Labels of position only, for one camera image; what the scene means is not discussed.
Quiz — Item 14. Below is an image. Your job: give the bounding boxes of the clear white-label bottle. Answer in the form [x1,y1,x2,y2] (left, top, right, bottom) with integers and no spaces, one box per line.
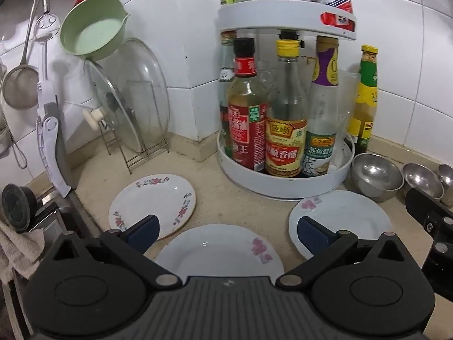
[219,31,238,158]

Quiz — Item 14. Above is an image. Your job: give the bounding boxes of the white two-tier rotating rack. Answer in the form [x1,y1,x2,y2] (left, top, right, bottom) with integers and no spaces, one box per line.
[217,2,358,201]

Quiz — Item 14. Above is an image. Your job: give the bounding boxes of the red packet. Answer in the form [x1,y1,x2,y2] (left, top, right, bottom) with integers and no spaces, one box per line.
[320,5,356,32]

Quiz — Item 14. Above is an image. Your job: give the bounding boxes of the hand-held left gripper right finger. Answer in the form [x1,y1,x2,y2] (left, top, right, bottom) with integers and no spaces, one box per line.
[275,216,413,288]

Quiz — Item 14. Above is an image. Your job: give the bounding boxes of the wire lid rack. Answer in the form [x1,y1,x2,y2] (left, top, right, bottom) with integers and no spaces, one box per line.
[98,113,171,171]

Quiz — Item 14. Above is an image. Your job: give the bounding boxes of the small steel bowl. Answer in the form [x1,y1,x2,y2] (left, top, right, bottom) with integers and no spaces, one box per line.
[438,163,453,208]

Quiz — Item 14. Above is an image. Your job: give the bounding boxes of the steel-rimmed glass pot lid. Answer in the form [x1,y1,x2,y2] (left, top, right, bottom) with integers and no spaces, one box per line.
[83,59,144,154]

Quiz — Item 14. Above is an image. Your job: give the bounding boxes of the yellow-capped yellow-label bottle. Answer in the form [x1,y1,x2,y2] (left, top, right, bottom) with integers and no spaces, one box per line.
[265,39,308,179]

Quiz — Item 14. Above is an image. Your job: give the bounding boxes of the purple-necked green-label bottle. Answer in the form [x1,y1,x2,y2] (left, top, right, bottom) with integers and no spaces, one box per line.
[302,35,342,178]

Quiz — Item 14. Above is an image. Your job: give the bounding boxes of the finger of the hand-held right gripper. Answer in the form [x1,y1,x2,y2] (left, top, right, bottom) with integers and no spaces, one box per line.
[404,187,453,236]
[420,221,453,293]

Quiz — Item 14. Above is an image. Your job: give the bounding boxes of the red-capped red-label bottle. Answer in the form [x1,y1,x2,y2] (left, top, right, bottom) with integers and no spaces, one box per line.
[227,37,268,173]

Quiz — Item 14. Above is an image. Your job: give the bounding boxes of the white plastic kitchen tool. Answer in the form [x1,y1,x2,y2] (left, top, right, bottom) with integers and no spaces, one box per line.
[35,80,77,198]

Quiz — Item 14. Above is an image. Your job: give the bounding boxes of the metal slotted spoon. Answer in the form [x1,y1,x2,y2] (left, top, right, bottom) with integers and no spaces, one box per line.
[35,0,60,82]

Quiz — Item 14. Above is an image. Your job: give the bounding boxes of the large steel bowl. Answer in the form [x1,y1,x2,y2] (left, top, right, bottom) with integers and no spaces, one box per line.
[351,153,405,202]

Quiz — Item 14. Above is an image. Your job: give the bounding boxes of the metal bead chain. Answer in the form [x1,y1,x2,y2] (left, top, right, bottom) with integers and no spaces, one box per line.
[9,111,28,170]

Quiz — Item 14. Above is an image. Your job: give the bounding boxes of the beige cloth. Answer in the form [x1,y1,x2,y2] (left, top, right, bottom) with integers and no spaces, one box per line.
[0,220,46,284]

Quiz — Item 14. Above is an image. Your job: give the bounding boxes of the large glass pot lid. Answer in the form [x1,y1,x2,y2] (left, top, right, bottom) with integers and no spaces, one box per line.
[116,37,171,154]

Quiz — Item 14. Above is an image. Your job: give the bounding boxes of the metal mesh strainer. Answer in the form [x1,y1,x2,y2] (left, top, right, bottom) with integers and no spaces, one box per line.
[1,0,45,109]

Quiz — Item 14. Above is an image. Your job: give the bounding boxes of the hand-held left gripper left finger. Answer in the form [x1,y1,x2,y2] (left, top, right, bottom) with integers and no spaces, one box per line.
[42,214,180,288]

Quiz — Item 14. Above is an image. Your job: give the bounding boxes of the black round sink stopper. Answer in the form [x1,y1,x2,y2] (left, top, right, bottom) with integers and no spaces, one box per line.
[1,183,38,233]

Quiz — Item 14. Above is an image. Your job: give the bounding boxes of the clear plastic container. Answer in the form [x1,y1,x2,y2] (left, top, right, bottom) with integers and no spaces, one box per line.
[333,70,362,171]

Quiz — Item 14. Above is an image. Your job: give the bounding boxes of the medium steel bowl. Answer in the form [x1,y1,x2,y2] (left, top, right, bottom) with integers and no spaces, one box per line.
[402,163,445,201]

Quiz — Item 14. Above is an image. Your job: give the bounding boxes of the green plastic ladle bowl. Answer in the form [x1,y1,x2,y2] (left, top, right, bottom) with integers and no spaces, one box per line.
[59,0,130,61]

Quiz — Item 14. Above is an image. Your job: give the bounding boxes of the white floral plate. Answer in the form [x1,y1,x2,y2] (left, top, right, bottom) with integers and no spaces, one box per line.
[108,173,197,240]
[288,190,393,260]
[155,224,285,284]

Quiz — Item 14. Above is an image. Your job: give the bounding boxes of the green and yellow sauce bottle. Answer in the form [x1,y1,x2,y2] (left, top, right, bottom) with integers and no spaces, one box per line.
[348,45,379,157]

